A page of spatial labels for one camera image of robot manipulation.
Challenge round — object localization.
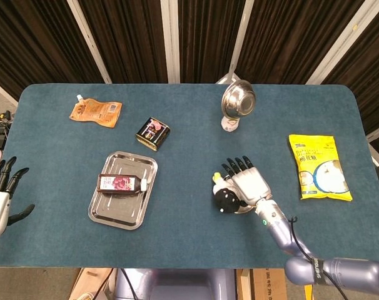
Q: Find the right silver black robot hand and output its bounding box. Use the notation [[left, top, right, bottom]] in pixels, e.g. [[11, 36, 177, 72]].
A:
[[220, 155, 272, 206]]

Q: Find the black white yellow plush toy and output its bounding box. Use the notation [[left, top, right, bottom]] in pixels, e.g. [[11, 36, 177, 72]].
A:
[[211, 171, 245, 215]]

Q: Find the dark drink bottle white cap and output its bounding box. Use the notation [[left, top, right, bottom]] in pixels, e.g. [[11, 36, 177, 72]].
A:
[[97, 174, 149, 196]]

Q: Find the small white bottle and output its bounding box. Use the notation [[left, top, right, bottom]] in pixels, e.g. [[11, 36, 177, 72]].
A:
[[220, 115, 240, 133]]

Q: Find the yellow snack bag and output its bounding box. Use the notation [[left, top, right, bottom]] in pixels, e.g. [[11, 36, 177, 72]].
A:
[[288, 134, 353, 201]]

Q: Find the stainless steel bowl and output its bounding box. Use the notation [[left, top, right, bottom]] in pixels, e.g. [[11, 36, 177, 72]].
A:
[[221, 79, 256, 119]]

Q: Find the blue felt table mat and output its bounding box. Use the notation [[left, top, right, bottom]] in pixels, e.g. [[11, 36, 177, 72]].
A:
[[0, 82, 379, 269]]

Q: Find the brown cardboard box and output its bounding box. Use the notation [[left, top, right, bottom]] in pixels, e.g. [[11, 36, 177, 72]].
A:
[[251, 268, 288, 300]]

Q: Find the black square tin can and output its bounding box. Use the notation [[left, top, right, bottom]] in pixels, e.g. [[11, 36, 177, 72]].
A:
[[135, 117, 171, 152]]

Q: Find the light wooden crate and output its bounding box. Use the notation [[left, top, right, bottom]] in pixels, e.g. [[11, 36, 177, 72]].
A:
[[69, 267, 117, 300]]

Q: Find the rectangular steel tray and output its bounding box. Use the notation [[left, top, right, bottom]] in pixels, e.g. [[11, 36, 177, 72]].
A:
[[88, 151, 158, 231]]

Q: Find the lavender robot torso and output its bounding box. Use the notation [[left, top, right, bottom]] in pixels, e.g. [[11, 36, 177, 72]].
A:
[[114, 267, 238, 300]]

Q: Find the orange spout pouch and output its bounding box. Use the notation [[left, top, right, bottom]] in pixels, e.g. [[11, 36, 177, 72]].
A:
[[69, 94, 123, 128]]

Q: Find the dark brown curtain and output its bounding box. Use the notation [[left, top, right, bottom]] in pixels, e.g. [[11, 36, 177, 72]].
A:
[[0, 0, 379, 154]]

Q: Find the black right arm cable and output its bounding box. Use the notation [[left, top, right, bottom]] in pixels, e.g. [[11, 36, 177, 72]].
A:
[[287, 216, 350, 300]]

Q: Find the white frame post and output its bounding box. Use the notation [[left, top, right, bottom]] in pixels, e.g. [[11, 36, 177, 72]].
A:
[[215, 0, 255, 85], [160, 0, 181, 84], [66, 0, 113, 84], [305, 0, 379, 86]]

